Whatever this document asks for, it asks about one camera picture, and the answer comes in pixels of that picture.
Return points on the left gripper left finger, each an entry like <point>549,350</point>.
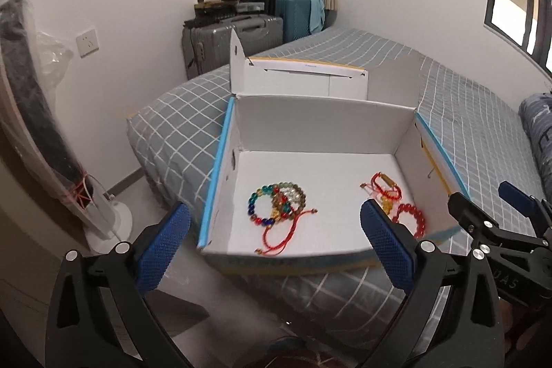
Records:
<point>79,332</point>

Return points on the white wall socket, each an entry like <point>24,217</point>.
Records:
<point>87,43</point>

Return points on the white standing fan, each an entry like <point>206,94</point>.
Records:
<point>107,222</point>

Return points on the teal suitcase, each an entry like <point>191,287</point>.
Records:
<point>301,18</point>

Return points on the plastic wrapped black item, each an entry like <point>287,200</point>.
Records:
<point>26,114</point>

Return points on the blue patterned rolled duvet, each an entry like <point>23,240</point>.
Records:
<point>536,116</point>

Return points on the grey checked bed sheet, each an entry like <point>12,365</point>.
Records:
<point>176,138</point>

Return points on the white blue cardboard box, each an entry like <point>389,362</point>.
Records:
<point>304,144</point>

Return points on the person right hand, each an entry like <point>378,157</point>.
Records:
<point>527,336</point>

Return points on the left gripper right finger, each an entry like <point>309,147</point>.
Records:
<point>470,333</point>

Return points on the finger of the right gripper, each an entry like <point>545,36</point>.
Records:
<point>528,206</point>
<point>474,221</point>

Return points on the grey hard suitcase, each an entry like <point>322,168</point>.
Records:
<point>206,43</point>

